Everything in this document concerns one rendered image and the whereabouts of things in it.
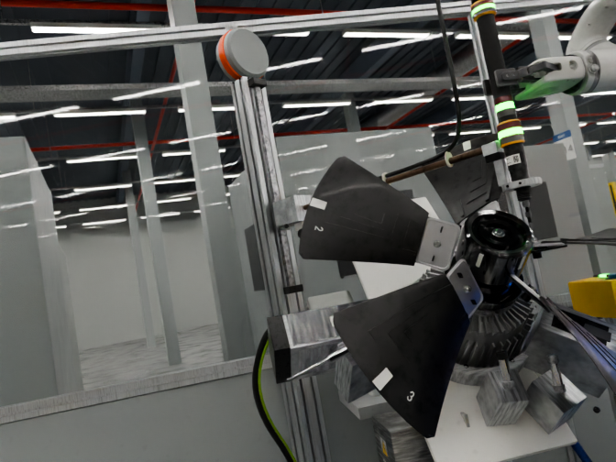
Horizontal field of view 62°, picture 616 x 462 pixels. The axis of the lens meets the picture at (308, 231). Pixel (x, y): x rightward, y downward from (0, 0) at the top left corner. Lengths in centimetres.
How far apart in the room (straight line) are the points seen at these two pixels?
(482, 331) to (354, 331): 31
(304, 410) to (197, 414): 33
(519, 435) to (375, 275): 44
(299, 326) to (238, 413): 70
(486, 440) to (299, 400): 59
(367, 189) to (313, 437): 76
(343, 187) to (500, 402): 48
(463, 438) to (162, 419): 91
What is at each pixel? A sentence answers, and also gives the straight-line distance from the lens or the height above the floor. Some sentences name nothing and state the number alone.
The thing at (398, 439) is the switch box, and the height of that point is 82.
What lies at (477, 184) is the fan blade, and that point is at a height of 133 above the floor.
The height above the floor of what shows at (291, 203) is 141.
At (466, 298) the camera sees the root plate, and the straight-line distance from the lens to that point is 93.
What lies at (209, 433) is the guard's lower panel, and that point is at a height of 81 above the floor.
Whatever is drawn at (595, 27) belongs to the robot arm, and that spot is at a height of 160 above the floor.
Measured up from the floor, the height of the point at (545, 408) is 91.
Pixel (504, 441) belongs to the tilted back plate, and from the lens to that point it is 105.
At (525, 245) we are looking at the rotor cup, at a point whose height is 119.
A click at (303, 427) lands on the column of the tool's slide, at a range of 148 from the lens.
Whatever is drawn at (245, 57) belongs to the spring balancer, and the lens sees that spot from 158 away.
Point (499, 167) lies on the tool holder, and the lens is 105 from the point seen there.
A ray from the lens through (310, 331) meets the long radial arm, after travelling 96.
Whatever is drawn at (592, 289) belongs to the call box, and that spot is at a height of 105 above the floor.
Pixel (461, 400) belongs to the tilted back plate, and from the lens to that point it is 106.
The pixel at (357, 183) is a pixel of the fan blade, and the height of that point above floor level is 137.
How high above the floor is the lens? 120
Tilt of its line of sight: 5 degrees up
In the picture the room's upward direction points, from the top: 10 degrees counter-clockwise
